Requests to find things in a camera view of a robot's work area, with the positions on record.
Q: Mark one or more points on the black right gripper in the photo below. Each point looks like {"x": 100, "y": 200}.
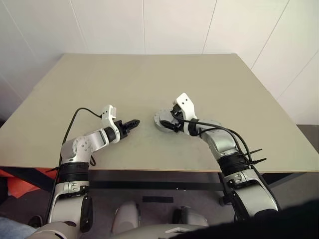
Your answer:
{"x": 179, "y": 124}

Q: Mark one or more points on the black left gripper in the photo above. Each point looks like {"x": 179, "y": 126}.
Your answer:
{"x": 122, "y": 129}

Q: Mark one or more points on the grey round metal disc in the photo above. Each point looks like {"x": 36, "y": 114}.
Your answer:
{"x": 162, "y": 115}

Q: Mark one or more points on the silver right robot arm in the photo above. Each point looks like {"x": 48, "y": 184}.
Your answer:
{"x": 221, "y": 142}

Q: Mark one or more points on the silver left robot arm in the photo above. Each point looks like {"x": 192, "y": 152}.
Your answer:
{"x": 79, "y": 147}

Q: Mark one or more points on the grey rounded shell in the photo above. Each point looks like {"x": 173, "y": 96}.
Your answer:
{"x": 192, "y": 216}
{"x": 127, "y": 214}

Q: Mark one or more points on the black zip tie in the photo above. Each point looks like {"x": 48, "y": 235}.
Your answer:
{"x": 256, "y": 151}
{"x": 52, "y": 170}
{"x": 259, "y": 160}

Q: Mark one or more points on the black caster wheel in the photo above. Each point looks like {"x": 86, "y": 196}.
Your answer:
{"x": 225, "y": 200}

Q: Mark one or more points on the grey robot torso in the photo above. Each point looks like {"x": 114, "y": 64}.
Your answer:
{"x": 124, "y": 231}

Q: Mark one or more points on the orange cloth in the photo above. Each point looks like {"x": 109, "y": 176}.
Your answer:
{"x": 22, "y": 185}

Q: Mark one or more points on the black shoe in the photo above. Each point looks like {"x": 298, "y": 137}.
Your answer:
{"x": 36, "y": 221}

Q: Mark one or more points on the dark blurred object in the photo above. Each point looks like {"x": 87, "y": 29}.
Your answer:
{"x": 274, "y": 224}

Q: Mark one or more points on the blue jeans leg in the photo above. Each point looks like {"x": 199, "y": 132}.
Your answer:
{"x": 15, "y": 229}

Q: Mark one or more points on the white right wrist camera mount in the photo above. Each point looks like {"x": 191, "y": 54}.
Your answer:
{"x": 187, "y": 105}

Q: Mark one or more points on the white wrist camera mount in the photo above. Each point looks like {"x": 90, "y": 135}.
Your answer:
{"x": 187, "y": 105}
{"x": 109, "y": 112}

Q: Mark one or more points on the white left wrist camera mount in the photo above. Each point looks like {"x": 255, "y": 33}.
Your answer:
{"x": 109, "y": 112}

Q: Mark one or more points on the black table frame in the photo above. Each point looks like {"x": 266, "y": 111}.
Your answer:
{"x": 149, "y": 185}

